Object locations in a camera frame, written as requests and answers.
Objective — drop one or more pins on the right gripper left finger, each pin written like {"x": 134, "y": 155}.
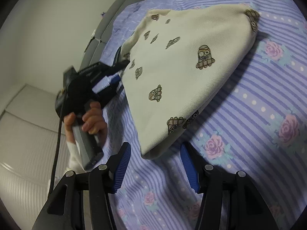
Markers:
{"x": 64, "y": 206}

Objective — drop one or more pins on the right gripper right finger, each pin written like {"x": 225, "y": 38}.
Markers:
{"x": 246, "y": 207}

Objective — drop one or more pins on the cream patterned polo shirt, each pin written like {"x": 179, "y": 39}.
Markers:
{"x": 178, "y": 61}

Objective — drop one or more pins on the left forearm white sleeve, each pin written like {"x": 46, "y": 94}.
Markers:
{"x": 69, "y": 159}

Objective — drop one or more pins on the person's left hand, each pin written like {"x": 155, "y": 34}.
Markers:
{"x": 93, "y": 123}

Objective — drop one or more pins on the grey upholstered headboard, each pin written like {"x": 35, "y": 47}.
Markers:
{"x": 102, "y": 34}

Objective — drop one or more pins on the white ribbed wardrobe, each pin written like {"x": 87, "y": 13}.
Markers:
{"x": 29, "y": 128}

